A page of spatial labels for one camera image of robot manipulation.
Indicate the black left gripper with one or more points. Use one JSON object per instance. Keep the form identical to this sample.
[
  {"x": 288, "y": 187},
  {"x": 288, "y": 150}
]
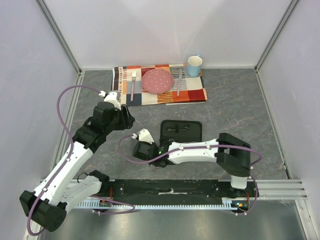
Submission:
[{"x": 127, "y": 120}]

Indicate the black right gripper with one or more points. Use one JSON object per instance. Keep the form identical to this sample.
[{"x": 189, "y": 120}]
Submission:
[{"x": 139, "y": 152}]

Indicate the black zip tool case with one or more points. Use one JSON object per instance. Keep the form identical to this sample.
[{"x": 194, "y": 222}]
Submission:
[{"x": 194, "y": 134}]

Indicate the black hair clip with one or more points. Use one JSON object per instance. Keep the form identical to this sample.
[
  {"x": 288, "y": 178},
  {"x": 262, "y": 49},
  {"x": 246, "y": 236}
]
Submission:
[{"x": 177, "y": 129}]

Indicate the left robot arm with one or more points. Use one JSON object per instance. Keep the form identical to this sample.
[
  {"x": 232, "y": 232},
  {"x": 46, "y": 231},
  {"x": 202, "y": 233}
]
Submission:
[{"x": 45, "y": 205}]

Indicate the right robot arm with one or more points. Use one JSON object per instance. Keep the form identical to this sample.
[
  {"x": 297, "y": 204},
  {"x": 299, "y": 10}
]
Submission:
[{"x": 230, "y": 153}]

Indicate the pink dotted plate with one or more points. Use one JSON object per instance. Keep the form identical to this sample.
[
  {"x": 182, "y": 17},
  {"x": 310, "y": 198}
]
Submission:
[{"x": 157, "y": 81}]

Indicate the colourful patchwork placemat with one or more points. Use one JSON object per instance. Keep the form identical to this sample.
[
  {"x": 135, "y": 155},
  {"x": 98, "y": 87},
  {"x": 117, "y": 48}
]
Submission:
[{"x": 192, "y": 89}]

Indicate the light blue mug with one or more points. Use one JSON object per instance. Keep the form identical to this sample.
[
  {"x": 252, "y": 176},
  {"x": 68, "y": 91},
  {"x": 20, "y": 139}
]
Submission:
[{"x": 194, "y": 65}]

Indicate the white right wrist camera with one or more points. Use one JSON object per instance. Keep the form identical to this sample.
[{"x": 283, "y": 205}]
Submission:
[{"x": 143, "y": 136}]

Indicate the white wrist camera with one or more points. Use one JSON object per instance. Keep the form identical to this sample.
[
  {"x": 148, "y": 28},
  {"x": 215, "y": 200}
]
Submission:
[
  {"x": 143, "y": 136},
  {"x": 110, "y": 97}
]

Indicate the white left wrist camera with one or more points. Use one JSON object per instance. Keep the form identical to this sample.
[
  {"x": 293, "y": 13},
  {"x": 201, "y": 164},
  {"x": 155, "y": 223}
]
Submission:
[{"x": 110, "y": 97}]

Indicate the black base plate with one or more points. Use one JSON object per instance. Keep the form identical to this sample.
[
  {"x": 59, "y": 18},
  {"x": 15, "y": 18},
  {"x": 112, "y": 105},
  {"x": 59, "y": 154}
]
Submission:
[{"x": 129, "y": 188}]

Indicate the pink handled fork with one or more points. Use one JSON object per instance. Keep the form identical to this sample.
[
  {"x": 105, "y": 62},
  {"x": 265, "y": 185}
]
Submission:
[{"x": 133, "y": 80}]

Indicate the pink handled knife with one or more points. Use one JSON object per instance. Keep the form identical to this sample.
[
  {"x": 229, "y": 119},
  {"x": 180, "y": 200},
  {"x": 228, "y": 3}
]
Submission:
[{"x": 179, "y": 81}]

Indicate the light blue cable duct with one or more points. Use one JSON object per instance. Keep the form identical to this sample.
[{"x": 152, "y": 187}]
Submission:
[{"x": 224, "y": 204}]

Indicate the aluminium frame rail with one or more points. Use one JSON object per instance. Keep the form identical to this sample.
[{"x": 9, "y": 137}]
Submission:
[{"x": 269, "y": 188}]

